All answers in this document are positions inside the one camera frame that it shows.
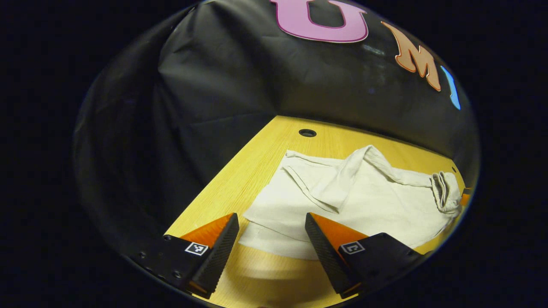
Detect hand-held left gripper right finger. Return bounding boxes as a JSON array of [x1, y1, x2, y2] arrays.
[[304, 211, 429, 299]]

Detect white jeans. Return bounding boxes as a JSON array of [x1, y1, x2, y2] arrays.
[[238, 145, 465, 261]]

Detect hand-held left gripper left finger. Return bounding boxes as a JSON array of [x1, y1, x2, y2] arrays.
[[128, 212, 240, 299]]

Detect black backdrop cloth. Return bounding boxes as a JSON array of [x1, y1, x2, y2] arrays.
[[73, 0, 480, 258]]

